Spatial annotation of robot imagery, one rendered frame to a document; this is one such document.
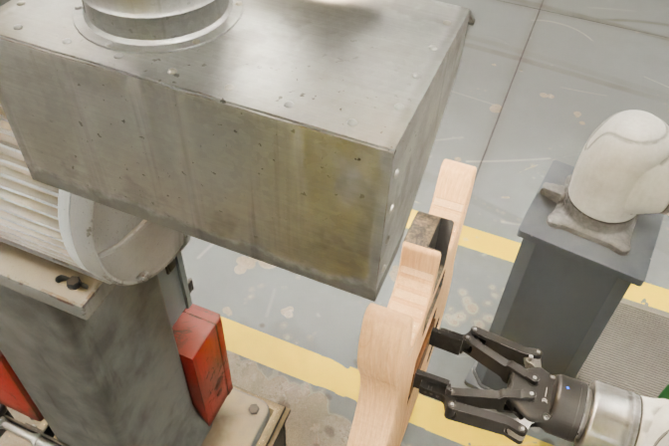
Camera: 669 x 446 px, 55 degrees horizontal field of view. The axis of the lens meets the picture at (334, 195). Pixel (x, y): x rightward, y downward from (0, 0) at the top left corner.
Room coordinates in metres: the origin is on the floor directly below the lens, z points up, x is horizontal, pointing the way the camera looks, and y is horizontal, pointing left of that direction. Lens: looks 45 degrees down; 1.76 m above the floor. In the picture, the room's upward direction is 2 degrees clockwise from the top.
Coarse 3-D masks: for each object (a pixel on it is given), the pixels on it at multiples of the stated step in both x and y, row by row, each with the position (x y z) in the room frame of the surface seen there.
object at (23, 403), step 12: (0, 360) 0.54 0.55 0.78; (0, 372) 0.55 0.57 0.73; (12, 372) 0.55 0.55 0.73; (0, 384) 0.56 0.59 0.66; (12, 384) 0.54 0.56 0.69; (0, 396) 0.57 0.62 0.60; (12, 396) 0.55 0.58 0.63; (24, 396) 0.54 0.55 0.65; (12, 408) 0.57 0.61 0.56; (24, 408) 0.55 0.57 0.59; (36, 408) 0.55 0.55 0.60
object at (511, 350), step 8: (472, 328) 0.50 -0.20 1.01; (480, 336) 0.48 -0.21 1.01; (488, 336) 0.48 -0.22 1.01; (496, 336) 0.48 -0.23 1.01; (488, 344) 0.48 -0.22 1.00; (496, 344) 0.47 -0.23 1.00; (504, 344) 0.47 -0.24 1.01; (512, 344) 0.47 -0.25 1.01; (520, 344) 0.47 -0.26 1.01; (504, 352) 0.47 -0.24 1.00; (512, 352) 0.46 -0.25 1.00; (520, 352) 0.46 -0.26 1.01; (528, 352) 0.46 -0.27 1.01; (536, 352) 0.46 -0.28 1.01; (520, 360) 0.46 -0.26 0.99
